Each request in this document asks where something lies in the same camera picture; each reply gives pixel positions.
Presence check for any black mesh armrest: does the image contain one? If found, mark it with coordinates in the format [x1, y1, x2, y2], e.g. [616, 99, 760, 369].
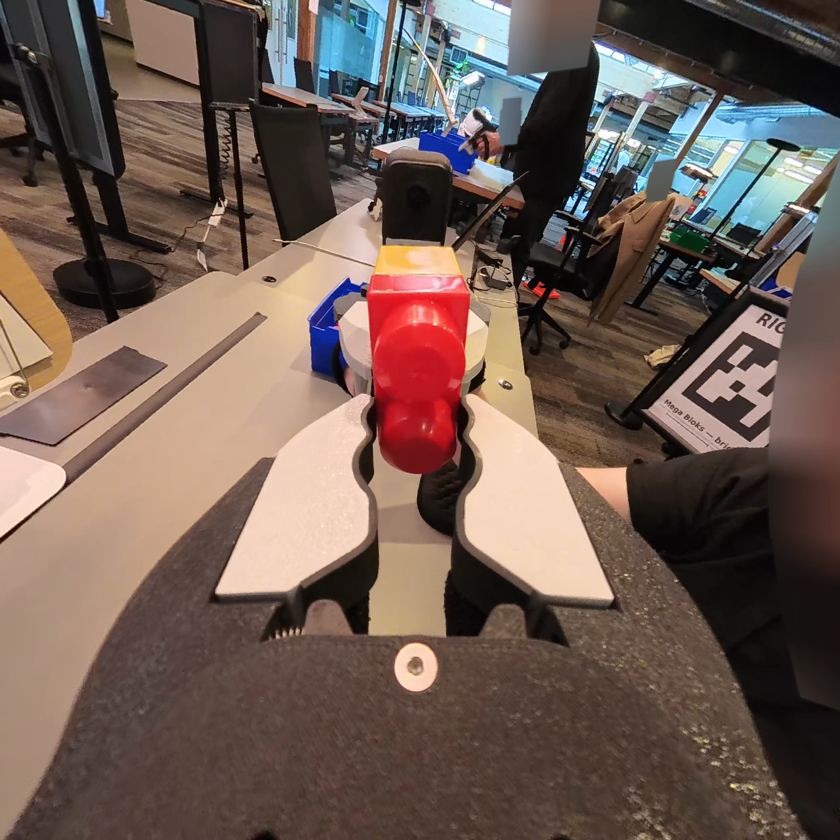
[416, 459, 471, 537]

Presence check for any grey desk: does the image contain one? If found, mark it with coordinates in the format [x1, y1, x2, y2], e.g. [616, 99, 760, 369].
[0, 197, 539, 821]

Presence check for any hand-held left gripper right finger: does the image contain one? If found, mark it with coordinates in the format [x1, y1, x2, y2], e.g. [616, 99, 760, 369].
[453, 395, 616, 606]

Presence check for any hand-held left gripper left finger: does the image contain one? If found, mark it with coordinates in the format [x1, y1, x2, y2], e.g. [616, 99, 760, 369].
[214, 395, 380, 603]

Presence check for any tan coat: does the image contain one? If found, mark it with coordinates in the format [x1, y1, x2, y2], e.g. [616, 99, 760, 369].
[586, 192, 678, 327]

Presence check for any black panel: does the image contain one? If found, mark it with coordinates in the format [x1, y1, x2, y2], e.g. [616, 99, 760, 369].
[248, 100, 338, 242]

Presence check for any red two-stud toy block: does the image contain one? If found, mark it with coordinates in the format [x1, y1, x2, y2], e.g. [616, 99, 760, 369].
[366, 274, 471, 475]

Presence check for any blue plastic bin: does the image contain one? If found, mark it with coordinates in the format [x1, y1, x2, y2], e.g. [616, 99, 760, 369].
[307, 277, 370, 379]

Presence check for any black floor stand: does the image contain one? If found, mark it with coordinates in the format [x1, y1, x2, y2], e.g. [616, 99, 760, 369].
[13, 46, 157, 324]

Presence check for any instruction poster on board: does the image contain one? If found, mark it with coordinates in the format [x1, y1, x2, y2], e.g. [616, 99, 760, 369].
[0, 228, 74, 396]

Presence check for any blue storage bin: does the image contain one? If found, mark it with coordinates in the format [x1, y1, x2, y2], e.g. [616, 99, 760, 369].
[418, 130, 478, 176]

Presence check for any yellow toy block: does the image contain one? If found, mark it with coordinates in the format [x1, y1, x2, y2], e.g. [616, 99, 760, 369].
[373, 245, 465, 281]

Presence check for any framed screen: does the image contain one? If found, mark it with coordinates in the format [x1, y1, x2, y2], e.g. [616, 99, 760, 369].
[0, 0, 127, 179]

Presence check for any black floor lamp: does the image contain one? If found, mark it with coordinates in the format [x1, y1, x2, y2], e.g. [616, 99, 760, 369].
[710, 138, 803, 240]

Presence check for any black white marker sign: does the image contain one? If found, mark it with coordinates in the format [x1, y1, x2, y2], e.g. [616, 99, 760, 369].
[646, 304, 788, 455]

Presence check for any person's right forearm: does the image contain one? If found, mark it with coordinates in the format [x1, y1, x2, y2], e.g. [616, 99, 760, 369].
[576, 465, 636, 529]

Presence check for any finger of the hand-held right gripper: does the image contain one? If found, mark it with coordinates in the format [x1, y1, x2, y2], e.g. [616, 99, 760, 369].
[465, 307, 491, 380]
[338, 303, 375, 382]

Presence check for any dark flat plate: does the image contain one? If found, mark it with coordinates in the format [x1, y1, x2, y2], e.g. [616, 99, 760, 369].
[0, 346, 168, 447]

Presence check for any black office chair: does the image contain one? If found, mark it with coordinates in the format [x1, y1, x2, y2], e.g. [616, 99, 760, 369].
[518, 172, 619, 357]

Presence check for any white cable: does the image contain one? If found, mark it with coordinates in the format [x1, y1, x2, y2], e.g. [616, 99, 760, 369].
[274, 239, 383, 268]

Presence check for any black monitor back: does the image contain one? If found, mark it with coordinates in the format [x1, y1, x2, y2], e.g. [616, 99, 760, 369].
[197, 0, 261, 107]

